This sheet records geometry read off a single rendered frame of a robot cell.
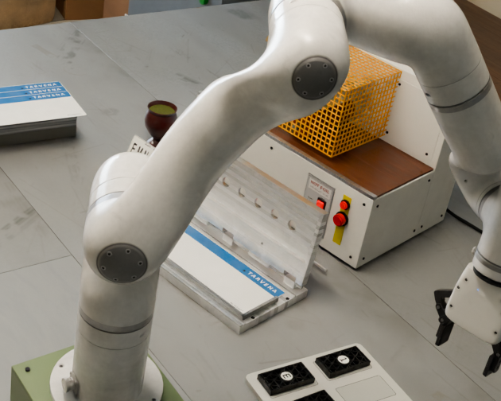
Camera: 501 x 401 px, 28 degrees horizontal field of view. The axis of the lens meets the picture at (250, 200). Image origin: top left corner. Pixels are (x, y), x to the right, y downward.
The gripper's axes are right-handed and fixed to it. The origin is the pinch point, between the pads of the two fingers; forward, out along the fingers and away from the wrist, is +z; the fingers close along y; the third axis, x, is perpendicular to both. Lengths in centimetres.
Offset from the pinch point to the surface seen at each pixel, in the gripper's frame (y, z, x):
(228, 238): -67, 20, 20
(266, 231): -58, 14, 21
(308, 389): -25.9, 25.7, 0.7
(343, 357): -26.7, 23.2, 11.7
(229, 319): -48, 24, 2
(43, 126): -126, 19, 14
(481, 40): -104, 3, 186
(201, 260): -66, 23, 11
